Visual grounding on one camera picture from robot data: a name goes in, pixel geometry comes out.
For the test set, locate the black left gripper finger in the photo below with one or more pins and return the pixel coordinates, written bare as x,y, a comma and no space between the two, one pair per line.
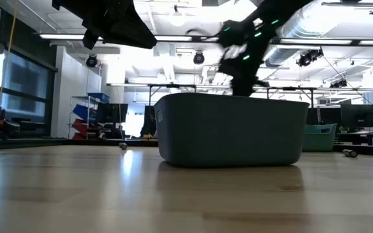
131,16
128,37

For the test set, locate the dark teal plastic bin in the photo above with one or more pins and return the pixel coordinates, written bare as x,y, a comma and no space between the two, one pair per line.
232,129

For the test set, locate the black copper-top AA battery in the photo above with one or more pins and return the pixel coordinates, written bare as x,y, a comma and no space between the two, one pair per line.
123,146
350,153

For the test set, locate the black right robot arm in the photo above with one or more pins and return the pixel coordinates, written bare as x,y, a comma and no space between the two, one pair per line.
270,13

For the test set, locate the black hanging spotlight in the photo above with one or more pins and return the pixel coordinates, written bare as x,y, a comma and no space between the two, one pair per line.
198,58
91,61

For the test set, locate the black track spotlights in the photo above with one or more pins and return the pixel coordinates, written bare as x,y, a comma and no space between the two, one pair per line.
338,83
309,57

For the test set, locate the blue storage bin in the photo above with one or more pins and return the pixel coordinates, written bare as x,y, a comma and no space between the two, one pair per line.
99,97
83,111

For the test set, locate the black computer monitor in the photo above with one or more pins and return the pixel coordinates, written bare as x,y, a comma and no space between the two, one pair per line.
358,116
325,115
111,112

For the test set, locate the metal shelving rack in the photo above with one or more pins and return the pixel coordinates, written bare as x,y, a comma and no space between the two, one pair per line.
79,97

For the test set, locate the green plastic bin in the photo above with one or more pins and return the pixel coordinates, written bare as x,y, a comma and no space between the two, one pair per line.
321,139

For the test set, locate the large dark window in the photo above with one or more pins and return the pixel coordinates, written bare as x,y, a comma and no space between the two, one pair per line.
24,81

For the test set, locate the red storage bin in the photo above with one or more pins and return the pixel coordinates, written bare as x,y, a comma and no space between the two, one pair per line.
79,136
82,126

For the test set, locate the dark office desk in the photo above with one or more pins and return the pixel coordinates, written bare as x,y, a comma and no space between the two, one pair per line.
361,135

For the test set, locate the black background rig frame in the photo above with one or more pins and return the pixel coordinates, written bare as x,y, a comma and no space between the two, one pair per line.
290,88

